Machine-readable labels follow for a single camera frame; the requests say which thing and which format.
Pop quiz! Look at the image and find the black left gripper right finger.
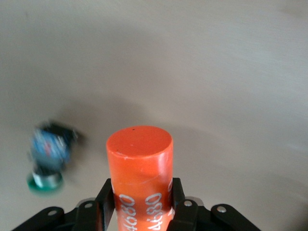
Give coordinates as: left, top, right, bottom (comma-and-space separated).
167, 177, 200, 231

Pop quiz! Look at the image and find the green push button switch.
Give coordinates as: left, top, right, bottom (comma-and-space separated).
26, 119, 81, 196

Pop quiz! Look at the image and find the orange cylinder printed 4680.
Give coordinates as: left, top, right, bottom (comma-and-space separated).
105, 125, 174, 231

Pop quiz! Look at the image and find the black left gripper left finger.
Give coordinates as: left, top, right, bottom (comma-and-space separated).
72, 178, 116, 231

